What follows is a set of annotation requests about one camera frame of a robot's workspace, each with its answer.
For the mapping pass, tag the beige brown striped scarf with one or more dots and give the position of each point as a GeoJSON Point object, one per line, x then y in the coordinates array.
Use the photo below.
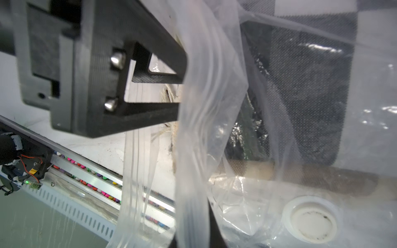
{"type": "Point", "coordinates": [343, 181]}

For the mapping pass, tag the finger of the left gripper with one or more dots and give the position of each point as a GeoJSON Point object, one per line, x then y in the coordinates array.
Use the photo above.
{"type": "Point", "coordinates": [129, 27]}
{"type": "Point", "coordinates": [145, 116]}

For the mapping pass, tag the aluminium mounting rail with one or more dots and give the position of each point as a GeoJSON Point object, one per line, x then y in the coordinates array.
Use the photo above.
{"type": "Point", "coordinates": [90, 194]}

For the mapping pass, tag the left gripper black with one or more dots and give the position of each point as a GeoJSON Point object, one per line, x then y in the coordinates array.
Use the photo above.
{"type": "Point", "coordinates": [63, 51]}

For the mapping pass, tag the white vacuum bag valve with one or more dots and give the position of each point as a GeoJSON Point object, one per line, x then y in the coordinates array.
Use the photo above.
{"type": "Point", "coordinates": [312, 219]}

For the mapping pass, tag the black white checked scarf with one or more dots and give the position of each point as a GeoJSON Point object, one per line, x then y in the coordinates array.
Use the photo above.
{"type": "Point", "coordinates": [323, 85]}

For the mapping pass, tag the clear plastic vacuum bag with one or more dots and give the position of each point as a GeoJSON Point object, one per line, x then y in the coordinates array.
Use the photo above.
{"type": "Point", "coordinates": [248, 211]}

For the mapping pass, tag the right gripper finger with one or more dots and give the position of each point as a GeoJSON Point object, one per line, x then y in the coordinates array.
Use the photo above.
{"type": "Point", "coordinates": [214, 239]}

